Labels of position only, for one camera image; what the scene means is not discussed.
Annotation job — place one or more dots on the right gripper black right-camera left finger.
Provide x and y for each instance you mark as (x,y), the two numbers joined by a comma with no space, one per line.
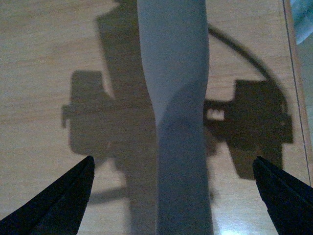
(58,209)

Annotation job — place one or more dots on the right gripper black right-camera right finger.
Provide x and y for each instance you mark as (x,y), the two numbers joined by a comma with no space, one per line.
(289,201)

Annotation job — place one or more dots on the wooden nightstand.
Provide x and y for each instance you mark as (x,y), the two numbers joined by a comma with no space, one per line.
(71,85)

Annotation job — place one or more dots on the grey curtain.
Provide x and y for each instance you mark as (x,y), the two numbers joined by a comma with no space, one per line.
(302,14)

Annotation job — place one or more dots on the beige hand brush black bristles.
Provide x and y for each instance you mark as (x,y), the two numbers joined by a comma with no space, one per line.
(175,57)

